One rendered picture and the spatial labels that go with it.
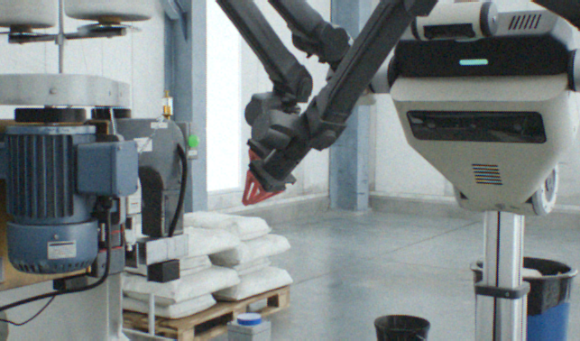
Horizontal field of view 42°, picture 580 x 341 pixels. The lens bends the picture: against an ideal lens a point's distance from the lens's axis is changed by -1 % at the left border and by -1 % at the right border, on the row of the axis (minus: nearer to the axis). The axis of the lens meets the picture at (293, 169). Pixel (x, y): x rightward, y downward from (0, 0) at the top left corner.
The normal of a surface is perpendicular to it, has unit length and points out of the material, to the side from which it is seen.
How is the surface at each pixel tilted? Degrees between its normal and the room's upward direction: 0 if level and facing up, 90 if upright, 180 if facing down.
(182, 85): 90
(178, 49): 90
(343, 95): 136
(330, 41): 107
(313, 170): 90
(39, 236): 93
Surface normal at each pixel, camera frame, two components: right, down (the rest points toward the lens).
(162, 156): 0.84, 0.05
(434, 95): -0.35, -0.73
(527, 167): -0.43, 0.68
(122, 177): 0.99, 0.02
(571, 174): -0.55, 0.07
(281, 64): 0.59, 0.30
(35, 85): 0.05, 0.08
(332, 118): 0.11, 0.80
